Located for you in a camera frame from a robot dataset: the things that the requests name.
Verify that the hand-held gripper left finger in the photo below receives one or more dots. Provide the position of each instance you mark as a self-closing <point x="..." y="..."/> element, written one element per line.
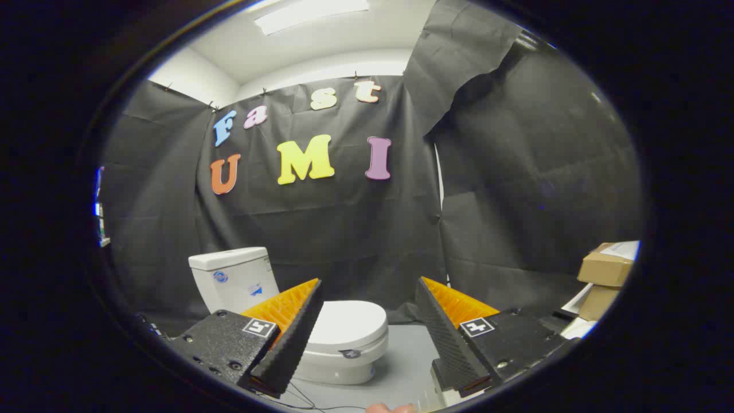
<point x="298" y="332"/>

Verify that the black electronic device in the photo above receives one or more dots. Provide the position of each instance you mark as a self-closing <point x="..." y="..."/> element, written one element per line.
<point x="150" y="327"/>

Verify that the white paper sheets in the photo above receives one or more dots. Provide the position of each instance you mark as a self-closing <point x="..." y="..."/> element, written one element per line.
<point x="579" y="328"/>

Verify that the black backdrop cloth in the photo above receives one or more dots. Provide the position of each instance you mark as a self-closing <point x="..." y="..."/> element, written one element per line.
<point x="344" y="229"/>

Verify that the white toilet lid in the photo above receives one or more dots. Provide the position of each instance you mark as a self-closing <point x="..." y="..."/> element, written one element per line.
<point x="355" y="321"/>

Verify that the white ceramic toilet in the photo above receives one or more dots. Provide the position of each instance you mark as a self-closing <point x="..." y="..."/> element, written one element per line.
<point x="235" y="284"/>

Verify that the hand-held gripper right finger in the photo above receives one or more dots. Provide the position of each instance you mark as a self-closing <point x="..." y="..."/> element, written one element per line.
<point x="444" y="338"/>

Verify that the small cardboard box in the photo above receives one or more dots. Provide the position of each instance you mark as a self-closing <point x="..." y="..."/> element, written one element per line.
<point x="596" y="303"/>

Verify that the ceiling light panel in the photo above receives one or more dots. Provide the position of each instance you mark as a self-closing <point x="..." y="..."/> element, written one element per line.
<point x="309" y="14"/>

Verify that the large cardboard box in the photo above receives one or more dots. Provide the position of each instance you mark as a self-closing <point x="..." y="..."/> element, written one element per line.
<point x="605" y="268"/>

